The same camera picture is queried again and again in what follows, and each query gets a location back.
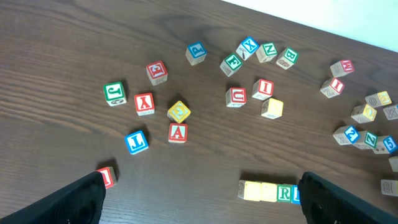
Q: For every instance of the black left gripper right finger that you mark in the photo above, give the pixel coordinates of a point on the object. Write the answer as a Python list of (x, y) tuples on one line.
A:
[(323, 202)]

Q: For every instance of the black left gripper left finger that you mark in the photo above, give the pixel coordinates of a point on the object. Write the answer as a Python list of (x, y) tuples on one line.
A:
[(79, 202)]

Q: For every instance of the blue L block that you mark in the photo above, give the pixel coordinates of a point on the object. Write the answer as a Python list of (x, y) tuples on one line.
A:
[(295, 195)]

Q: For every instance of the green R block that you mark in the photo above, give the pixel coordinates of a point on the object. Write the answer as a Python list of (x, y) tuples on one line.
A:
[(284, 193)]

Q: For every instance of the yellow o block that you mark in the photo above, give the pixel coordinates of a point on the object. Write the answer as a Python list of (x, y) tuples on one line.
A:
[(268, 192), (364, 114)]

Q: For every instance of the yellow C block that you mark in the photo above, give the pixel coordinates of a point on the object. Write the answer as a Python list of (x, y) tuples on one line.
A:
[(249, 190)]

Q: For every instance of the red u block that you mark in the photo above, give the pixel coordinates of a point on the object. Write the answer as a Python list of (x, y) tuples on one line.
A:
[(236, 97), (109, 177)]

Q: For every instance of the blue 2 block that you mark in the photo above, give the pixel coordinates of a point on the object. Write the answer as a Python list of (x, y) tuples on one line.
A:
[(346, 135)]

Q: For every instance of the green Z block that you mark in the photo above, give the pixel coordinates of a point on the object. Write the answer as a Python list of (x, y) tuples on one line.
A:
[(367, 140)]

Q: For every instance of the blue J block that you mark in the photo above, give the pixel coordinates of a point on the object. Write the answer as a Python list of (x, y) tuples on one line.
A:
[(136, 142)]

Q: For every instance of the blue 5 block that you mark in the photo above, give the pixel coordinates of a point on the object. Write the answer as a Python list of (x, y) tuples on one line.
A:
[(385, 145)]

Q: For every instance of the yellow S block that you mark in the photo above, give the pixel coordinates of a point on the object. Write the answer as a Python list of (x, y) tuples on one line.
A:
[(272, 108)]

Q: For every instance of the green J block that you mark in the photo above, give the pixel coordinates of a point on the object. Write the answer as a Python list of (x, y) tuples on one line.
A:
[(114, 94)]

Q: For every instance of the red I block right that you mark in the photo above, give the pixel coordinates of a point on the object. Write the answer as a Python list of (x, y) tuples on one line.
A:
[(332, 87)]

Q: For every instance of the red i block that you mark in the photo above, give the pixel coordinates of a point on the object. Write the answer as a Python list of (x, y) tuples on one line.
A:
[(332, 87), (262, 89)]

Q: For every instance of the red X block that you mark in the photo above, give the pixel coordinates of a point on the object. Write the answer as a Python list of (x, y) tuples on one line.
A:
[(144, 104)]

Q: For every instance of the red A block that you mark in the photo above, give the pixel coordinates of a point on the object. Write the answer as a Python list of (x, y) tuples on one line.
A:
[(178, 132)]

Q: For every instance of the yellow block far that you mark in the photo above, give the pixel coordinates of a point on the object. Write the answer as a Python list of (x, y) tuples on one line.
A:
[(379, 99)]

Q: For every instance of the yellow block near A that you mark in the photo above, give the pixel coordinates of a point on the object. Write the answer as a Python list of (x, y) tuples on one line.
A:
[(179, 112)]

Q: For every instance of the red U block upper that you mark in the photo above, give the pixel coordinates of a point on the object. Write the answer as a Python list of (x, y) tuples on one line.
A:
[(236, 97)]

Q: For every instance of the red block far right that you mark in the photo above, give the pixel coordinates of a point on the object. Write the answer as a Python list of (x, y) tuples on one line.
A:
[(342, 68)]

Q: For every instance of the green B block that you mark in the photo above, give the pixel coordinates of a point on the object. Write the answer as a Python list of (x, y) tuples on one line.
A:
[(287, 58)]

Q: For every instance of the red E block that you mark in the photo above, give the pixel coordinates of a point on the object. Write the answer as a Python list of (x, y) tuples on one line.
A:
[(157, 72)]

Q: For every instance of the green N block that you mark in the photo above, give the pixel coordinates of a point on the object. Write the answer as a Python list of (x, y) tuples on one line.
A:
[(266, 52)]

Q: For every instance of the green F block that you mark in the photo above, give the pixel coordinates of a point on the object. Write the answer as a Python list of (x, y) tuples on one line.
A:
[(231, 64)]

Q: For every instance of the blue X block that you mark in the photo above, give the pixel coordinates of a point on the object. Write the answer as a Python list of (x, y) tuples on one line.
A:
[(247, 47)]

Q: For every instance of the blue P block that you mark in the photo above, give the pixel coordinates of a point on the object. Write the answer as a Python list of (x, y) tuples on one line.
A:
[(195, 53)]

